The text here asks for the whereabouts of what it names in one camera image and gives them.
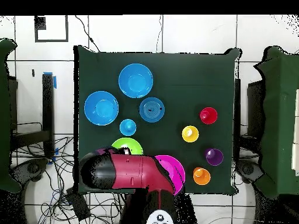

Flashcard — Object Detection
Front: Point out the black stand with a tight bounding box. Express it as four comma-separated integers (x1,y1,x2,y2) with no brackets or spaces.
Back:
10,73,55,157

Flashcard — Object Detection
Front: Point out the thin black floor cable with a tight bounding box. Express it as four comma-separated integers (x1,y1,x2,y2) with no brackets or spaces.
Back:
74,15,101,53

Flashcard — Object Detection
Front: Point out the red cup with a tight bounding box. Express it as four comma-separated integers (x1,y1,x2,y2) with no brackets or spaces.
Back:
199,107,218,125

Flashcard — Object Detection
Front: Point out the large blue bowl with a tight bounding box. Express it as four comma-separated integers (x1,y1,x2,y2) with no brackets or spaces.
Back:
118,63,154,99
84,90,119,126

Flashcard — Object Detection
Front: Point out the orange cup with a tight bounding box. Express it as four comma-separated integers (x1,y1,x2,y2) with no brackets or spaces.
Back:
193,167,211,186

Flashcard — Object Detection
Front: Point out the black power adapter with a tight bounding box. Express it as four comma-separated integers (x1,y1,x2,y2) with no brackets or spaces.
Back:
66,188,91,221

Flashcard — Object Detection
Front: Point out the black floor frame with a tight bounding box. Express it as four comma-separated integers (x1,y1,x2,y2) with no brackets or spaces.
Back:
34,15,69,43

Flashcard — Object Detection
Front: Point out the purple cup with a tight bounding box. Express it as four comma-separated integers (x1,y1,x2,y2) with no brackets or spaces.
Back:
204,148,224,167

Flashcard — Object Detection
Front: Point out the green bowl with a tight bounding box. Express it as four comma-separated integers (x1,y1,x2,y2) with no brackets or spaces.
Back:
111,137,144,155

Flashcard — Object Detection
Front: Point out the small blue bowl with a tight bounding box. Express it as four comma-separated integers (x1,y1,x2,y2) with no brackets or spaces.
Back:
139,97,165,123

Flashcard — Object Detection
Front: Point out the blue cup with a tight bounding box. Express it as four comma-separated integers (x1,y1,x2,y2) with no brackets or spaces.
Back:
119,118,137,137

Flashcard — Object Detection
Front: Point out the green covered side table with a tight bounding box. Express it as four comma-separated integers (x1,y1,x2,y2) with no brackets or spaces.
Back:
253,45,299,199
0,38,22,193

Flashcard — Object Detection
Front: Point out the tangle of black cables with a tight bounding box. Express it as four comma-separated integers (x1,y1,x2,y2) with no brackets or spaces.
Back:
11,136,124,224

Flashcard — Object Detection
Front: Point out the yellow cup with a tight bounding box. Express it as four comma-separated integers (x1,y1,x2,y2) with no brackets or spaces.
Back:
182,125,200,144

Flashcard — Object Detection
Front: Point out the dark green tablecloth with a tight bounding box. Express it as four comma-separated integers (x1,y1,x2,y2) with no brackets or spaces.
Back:
73,45,242,195

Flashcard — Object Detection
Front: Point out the black chair base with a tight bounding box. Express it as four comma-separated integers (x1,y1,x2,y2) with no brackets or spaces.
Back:
235,159,265,184
10,157,50,187

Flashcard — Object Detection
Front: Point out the pink bowl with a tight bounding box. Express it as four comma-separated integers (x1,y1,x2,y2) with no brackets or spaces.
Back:
155,155,186,195

